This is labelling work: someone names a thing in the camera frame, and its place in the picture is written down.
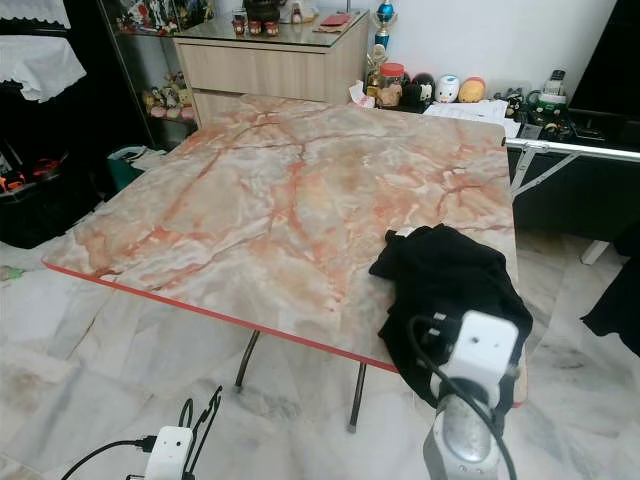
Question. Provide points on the dark glass display cabinet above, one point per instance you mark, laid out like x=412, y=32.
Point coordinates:
x=135, y=70

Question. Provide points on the light wooden cabinet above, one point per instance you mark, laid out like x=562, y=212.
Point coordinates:
x=270, y=70

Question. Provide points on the black tv console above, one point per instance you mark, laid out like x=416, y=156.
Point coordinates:
x=580, y=200

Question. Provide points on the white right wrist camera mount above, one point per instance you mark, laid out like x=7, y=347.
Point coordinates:
x=485, y=345

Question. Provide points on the white lace cloth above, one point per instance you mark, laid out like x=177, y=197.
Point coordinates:
x=40, y=65

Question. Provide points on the white tissue packet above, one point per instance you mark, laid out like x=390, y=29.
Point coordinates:
x=360, y=95

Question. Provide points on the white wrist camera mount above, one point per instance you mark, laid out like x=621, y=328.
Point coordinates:
x=170, y=455
x=485, y=345

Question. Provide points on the green mug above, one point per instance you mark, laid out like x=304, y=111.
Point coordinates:
x=550, y=101

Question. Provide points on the green basket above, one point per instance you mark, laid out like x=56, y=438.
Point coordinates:
x=128, y=170

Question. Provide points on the white paper stack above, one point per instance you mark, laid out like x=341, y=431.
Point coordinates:
x=470, y=110

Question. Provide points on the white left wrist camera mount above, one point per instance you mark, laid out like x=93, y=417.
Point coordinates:
x=170, y=455

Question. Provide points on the black television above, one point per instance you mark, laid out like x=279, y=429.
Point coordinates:
x=615, y=60

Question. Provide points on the black white plush toy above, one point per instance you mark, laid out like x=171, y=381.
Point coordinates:
x=421, y=90

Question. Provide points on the orange plush toy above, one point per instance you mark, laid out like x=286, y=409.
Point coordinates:
x=471, y=89

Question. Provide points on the dark teapot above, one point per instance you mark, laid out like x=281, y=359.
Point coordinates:
x=262, y=9

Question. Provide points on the black printed t-shirt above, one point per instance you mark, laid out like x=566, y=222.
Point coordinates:
x=440, y=280

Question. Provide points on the white robed figurine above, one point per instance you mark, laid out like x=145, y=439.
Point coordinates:
x=300, y=12

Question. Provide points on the blue gold trophy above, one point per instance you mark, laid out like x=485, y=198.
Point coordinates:
x=384, y=14

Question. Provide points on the navy t-shirt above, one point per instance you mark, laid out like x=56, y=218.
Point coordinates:
x=615, y=300

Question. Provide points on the red book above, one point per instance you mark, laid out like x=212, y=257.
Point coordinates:
x=340, y=20

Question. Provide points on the black storage crate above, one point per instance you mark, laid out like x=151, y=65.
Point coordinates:
x=45, y=205

